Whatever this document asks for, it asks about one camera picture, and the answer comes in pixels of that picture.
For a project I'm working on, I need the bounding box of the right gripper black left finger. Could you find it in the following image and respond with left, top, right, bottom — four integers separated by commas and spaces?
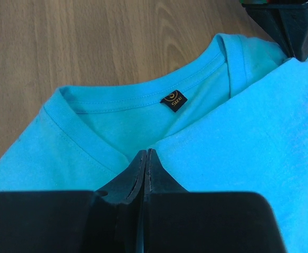
0, 151, 147, 252

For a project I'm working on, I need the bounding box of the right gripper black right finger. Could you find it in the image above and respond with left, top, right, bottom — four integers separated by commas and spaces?
143, 149, 283, 252

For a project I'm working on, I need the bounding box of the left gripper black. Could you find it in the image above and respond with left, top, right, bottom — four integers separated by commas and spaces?
240, 1, 308, 62

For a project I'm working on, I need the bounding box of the turquoise t shirt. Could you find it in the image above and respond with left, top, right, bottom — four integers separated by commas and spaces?
0, 34, 308, 252

